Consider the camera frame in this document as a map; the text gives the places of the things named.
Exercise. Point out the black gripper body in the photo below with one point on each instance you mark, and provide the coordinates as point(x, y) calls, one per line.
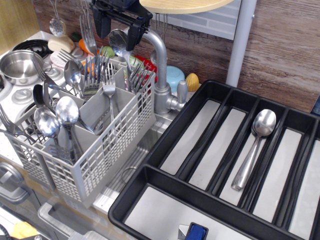
point(124, 11)

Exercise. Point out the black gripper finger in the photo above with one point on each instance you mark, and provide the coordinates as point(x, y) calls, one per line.
point(134, 35)
point(102, 23)

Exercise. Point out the big steel spoon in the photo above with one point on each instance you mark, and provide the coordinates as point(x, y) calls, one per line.
point(67, 113)
point(118, 41)

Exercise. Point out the back steel spoon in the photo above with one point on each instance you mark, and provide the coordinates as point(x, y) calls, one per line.
point(73, 77)

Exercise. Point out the dark steel spoon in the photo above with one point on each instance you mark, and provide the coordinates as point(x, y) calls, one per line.
point(41, 99)

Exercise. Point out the front left steel spoon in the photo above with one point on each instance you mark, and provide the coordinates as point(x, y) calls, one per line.
point(47, 123)

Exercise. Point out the grey plastic cutlery basket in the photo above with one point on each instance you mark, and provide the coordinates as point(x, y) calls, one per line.
point(101, 156)

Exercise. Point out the steel spoon in tray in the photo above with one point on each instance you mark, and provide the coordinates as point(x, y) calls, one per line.
point(262, 126)

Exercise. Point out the black cutlery tray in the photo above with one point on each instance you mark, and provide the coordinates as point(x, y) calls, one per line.
point(187, 176)

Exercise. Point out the blue object in tray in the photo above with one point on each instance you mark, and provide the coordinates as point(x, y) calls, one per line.
point(193, 231)

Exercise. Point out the tall steel fork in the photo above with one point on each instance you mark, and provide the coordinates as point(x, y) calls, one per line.
point(87, 29)

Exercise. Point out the green toy vegetable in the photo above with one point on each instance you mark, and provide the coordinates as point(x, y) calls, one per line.
point(107, 50)

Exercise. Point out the orange toy vegetable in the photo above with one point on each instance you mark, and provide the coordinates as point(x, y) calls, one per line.
point(89, 47)

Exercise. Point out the red toy pepper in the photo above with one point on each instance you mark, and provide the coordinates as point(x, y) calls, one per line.
point(147, 63)

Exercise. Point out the round wooden shelf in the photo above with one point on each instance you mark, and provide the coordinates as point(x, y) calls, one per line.
point(182, 6)

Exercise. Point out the right forks cluster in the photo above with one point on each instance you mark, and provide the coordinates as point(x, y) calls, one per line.
point(138, 77)

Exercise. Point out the forks cluster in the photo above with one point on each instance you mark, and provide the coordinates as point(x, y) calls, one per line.
point(138, 77)
point(92, 73)

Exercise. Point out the middle forks cluster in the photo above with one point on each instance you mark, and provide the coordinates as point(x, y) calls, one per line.
point(92, 73)

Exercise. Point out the hanging slotted ladle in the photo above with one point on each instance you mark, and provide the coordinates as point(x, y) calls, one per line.
point(56, 25)

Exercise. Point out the cream toy bread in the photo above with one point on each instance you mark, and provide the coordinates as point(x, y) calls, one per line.
point(61, 43)

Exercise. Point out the light blue toy bowl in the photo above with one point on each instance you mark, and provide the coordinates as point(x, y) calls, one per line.
point(174, 75)

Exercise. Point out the centre steel fork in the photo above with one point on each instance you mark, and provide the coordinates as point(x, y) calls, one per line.
point(109, 86)

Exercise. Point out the black stove burner coil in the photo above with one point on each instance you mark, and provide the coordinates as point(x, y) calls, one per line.
point(38, 46)

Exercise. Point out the yellow toy corn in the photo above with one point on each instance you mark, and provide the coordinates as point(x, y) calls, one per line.
point(192, 82)

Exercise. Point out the grey toy faucet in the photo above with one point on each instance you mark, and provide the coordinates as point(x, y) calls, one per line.
point(164, 101)

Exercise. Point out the far left steel fork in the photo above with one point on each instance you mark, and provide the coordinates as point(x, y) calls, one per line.
point(14, 129)

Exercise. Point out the hanging wire utensil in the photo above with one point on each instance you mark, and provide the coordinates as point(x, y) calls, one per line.
point(161, 25)

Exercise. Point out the grey metal post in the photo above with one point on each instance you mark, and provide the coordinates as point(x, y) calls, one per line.
point(241, 37)

